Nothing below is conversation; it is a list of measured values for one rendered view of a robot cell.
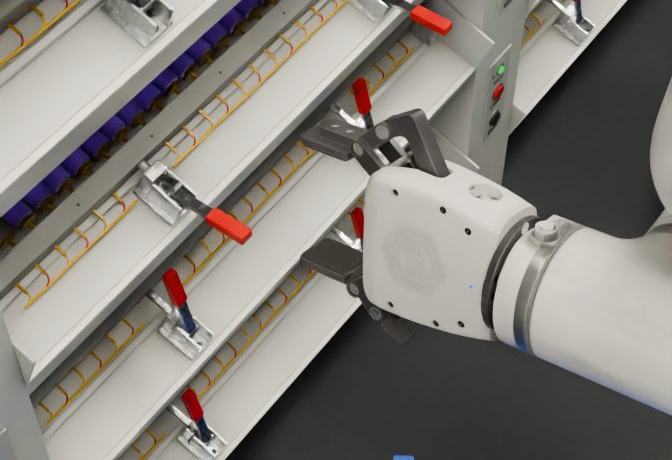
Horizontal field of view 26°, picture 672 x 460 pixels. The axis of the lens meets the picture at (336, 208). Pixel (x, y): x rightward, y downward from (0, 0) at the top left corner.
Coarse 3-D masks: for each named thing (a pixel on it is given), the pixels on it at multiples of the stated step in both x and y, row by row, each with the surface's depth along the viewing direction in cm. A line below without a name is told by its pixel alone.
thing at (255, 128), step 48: (336, 0) 123; (288, 48) 120; (336, 48) 121; (240, 96) 117; (288, 96) 118; (192, 144) 114; (240, 144) 115; (0, 240) 106; (144, 240) 109; (48, 288) 106; (96, 288) 107; (48, 336) 104
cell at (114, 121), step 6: (108, 120) 110; (114, 120) 111; (120, 120) 111; (102, 126) 110; (108, 126) 110; (114, 126) 110; (120, 126) 110; (102, 132) 111; (108, 132) 110; (114, 132) 110; (108, 138) 111; (114, 138) 111
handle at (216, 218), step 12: (180, 192) 109; (192, 204) 109; (204, 204) 109; (204, 216) 108; (216, 216) 108; (228, 216) 108; (216, 228) 108; (228, 228) 107; (240, 228) 107; (240, 240) 107
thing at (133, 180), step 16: (320, 0) 122; (304, 16) 121; (288, 32) 120; (272, 48) 119; (256, 64) 118; (240, 80) 117; (224, 96) 116; (208, 112) 115; (192, 128) 114; (176, 144) 113; (160, 160) 112; (80, 224) 108; (64, 240) 107; (48, 256) 106; (32, 272) 105; (16, 288) 104; (0, 304) 103
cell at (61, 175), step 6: (60, 168) 108; (48, 174) 107; (54, 174) 107; (60, 174) 107; (66, 174) 108; (42, 180) 108; (48, 180) 107; (54, 180) 107; (60, 180) 107; (66, 180) 108; (48, 186) 108; (54, 186) 107; (60, 186) 108; (54, 192) 108
